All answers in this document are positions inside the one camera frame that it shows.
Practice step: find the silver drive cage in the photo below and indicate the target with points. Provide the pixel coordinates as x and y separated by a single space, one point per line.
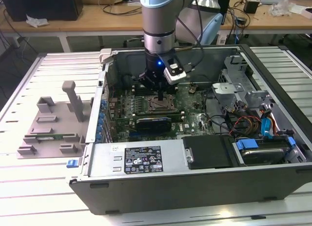
226 88

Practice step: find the tall black box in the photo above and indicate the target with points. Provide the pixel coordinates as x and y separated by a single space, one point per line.
225 6

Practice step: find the black PC case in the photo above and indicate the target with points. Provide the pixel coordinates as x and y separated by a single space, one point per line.
170 192

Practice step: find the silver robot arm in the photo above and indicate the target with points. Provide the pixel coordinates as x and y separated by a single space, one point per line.
158 16

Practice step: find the wooden desk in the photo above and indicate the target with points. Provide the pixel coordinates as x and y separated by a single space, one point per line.
97 19

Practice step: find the silver CPU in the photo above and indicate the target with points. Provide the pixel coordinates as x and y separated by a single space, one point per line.
161 104

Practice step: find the grey parts rack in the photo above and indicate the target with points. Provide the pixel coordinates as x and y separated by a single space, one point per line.
48 128

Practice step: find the silver power supply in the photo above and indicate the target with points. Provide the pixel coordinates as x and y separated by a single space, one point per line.
104 157

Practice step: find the white flat box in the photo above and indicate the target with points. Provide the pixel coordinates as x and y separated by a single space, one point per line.
302 11

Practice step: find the black graphics card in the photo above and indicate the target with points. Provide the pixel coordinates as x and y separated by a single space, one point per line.
153 125

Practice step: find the clear plastic bag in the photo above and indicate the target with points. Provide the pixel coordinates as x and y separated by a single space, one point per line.
280 8

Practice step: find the green RAM stick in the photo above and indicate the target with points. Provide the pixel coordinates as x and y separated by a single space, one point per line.
50 137

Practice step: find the crumpled white paper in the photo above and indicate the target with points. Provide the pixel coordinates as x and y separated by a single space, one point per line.
36 21

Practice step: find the green motherboard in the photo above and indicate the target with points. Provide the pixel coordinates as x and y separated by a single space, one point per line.
187 106

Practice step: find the black power adapter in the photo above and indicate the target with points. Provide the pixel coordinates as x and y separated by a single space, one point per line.
251 5

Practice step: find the small dark device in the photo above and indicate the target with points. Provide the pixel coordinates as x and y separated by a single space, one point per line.
241 21

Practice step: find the black drive bay cover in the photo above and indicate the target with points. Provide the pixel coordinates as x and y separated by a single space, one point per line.
207 150

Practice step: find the round coin battery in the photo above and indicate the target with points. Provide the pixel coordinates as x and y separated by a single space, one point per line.
192 89

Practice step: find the hard disk in blue carrier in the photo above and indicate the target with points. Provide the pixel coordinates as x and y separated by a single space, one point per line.
263 155

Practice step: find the grey plastic case latch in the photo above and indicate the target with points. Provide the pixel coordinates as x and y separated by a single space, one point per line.
106 53

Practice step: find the blue plastic case tab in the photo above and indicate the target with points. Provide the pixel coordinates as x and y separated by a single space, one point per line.
72 163

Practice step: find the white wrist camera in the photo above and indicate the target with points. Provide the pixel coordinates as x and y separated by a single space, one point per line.
175 77

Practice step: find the CPU socket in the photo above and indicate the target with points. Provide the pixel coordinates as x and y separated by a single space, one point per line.
150 108

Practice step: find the black computer tower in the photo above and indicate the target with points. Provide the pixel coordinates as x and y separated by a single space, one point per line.
48 4

